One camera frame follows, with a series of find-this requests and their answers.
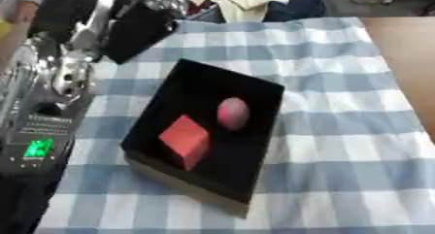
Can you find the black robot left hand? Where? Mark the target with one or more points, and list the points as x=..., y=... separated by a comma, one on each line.
x=137, y=34

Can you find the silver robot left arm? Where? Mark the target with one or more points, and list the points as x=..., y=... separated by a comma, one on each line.
x=39, y=127

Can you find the cardboard box with black inside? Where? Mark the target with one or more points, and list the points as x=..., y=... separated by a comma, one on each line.
x=238, y=166

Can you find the cream fabric bag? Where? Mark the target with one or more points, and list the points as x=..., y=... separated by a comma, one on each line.
x=243, y=1

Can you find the red cube block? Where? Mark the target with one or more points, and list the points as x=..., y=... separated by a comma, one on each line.
x=184, y=139

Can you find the person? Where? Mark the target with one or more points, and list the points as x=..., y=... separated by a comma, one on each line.
x=22, y=5

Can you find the pink toy ball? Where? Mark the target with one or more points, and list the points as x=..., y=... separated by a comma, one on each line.
x=233, y=113

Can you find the dark blue fabric bag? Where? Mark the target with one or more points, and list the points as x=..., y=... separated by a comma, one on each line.
x=297, y=6

